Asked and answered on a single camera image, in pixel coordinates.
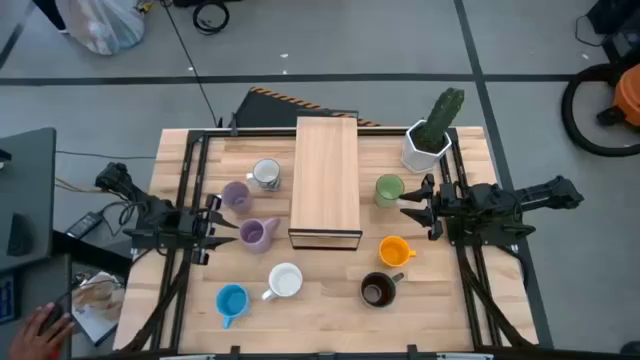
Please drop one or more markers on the orange mug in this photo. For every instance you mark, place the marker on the orange mug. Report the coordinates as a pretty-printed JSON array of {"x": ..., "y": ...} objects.
[{"x": 392, "y": 252}]

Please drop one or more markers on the clear plastic bag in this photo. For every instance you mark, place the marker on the clear plastic bag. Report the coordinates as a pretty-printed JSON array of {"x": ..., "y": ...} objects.
[{"x": 102, "y": 25}]

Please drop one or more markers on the smooth lilac mug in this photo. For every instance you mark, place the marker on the smooth lilac mug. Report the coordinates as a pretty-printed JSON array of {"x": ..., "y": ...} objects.
[{"x": 236, "y": 196}]

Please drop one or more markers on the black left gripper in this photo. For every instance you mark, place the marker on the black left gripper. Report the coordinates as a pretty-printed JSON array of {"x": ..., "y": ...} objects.
[{"x": 197, "y": 230}]

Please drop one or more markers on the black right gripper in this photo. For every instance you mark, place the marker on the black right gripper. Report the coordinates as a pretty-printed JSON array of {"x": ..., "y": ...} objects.
[{"x": 450, "y": 205}]

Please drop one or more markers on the ribbed purple mug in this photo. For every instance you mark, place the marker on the ribbed purple mug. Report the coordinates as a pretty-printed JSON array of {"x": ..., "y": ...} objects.
[{"x": 255, "y": 235}]

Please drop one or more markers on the black power adapter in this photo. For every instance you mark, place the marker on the black power adapter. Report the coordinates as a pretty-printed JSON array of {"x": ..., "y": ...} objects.
[{"x": 84, "y": 225}]

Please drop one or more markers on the green mug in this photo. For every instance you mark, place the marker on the green mug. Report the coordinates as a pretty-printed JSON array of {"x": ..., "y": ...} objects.
[{"x": 389, "y": 192}]

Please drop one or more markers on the black equipment case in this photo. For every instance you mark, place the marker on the black equipment case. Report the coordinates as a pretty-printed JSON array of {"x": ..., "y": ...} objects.
[{"x": 620, "y": 30}]

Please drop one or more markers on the grey desk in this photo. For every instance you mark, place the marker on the grey desk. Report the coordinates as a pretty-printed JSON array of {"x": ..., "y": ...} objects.
[{"x": 30, "y": 190}]

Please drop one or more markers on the white hexagonal planter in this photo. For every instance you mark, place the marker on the white hexagonal planter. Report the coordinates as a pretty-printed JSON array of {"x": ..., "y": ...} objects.
[{"x": 415, "y": 160}]

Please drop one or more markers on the white paper booklet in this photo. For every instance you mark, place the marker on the white paper booklet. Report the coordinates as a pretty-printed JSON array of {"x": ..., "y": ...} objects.
[{"x": 97, "y": 320}]

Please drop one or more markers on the black ramp striped edge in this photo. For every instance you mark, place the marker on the black ramp striped edge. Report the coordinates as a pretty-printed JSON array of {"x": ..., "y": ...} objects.
[{"x": 260, "y": 112}]

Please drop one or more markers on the teal blue mug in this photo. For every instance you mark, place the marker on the teal blue mug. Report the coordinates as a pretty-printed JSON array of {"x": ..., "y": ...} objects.
[{"x": 232, "y": 301}]

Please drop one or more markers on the orange vacuum cleaner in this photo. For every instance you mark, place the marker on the orange vacuum cleaner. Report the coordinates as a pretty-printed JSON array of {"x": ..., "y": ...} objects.
[{"x": 630, "y": 95}]

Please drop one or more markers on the person's hand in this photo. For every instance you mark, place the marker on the person's hand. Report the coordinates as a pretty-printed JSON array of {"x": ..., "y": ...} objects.
[{"x": 30, "y": 340}]

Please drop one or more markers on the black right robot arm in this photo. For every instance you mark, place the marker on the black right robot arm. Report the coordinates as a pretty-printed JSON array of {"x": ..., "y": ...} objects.
[{"x": 550, "y": 192}]

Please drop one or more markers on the person's leg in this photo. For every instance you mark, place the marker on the person's leg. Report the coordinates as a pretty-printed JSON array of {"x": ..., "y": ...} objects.
[{"x": 50, "y": 12}]

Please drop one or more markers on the dark speckled mug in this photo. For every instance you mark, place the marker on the dark speckled mug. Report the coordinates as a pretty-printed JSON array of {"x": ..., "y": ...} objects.
[{"x": 377, "y": 290}]

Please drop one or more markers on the wooden shelf black metal frame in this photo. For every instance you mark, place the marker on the wooden shelf black metal frame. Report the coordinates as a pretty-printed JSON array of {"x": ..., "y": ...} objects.
[{"x": 325, "y": 175}]

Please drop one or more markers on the green cactus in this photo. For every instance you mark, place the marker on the green cactus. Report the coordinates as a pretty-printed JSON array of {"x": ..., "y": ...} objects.
[{"x": 442, "y": 117}]

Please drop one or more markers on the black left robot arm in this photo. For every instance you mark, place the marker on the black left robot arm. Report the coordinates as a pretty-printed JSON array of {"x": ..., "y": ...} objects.
[{"x": 150, "y": 210}]

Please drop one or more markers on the black metal rig frame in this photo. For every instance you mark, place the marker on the black metal rig frame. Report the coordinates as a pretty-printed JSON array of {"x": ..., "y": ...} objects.
[{"x": 192, "y": 160}]

